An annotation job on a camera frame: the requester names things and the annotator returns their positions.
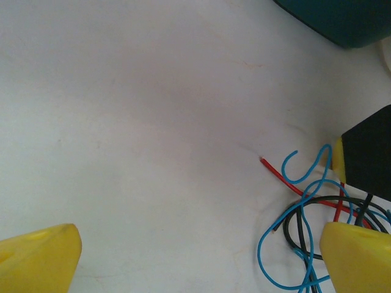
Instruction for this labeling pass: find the teal plastic bin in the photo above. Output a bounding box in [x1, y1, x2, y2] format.
[272, 0, 391, 49]

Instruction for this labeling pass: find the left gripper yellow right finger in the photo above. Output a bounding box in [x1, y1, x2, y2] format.
[319, 222, 391, 293]

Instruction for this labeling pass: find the red cable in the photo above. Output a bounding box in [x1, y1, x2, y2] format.
[259, 156, 375, 230]

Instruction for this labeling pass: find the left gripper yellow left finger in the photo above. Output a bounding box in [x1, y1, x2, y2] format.
[0, 223, 82, 293]

